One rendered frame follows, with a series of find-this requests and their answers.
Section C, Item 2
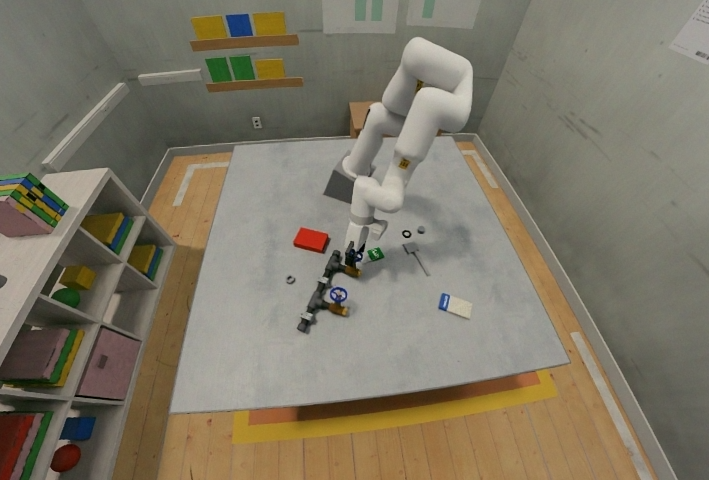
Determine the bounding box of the red block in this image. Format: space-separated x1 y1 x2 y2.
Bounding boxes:
293 227 329 254

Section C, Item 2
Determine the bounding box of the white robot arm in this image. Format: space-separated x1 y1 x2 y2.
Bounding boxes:
342 37 473 241

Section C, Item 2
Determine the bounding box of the grey pipe assembly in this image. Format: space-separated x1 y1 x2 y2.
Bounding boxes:
296 250 363 332

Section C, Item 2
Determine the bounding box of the green tag with silver chain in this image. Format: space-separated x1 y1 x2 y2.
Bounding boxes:
360 247 385 264

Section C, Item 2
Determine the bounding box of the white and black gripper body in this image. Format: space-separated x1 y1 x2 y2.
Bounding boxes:
344 217 369 252

